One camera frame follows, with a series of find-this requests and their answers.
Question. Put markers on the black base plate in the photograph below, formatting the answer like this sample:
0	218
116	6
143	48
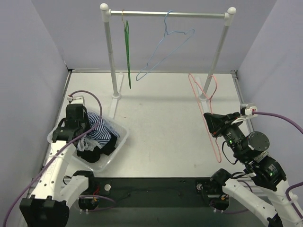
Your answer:
153	192

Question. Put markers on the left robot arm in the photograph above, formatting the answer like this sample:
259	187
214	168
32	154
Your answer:
49	203

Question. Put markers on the white plastic basket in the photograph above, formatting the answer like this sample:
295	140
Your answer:
104	160

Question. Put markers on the blue white striped tank top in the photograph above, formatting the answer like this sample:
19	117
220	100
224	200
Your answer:
98	137

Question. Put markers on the black tank top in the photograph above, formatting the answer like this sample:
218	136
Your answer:
94	155

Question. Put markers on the green hanger with gold hook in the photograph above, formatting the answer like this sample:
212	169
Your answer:
126	36

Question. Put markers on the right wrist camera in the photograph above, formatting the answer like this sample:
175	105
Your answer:
246	112

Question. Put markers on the white clothes rack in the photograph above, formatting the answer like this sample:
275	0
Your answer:
117	80

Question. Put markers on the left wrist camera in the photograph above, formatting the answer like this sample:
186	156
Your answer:
76	99

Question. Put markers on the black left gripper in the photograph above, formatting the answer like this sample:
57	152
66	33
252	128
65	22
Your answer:
77	130

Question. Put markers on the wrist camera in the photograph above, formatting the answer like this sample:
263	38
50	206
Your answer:
76	99
246	112

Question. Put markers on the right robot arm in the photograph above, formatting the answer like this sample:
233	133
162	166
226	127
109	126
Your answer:
266	173

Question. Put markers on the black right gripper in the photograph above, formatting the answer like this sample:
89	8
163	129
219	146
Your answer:
219	127

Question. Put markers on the light blue wire hanger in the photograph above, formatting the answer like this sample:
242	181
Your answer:
167	46

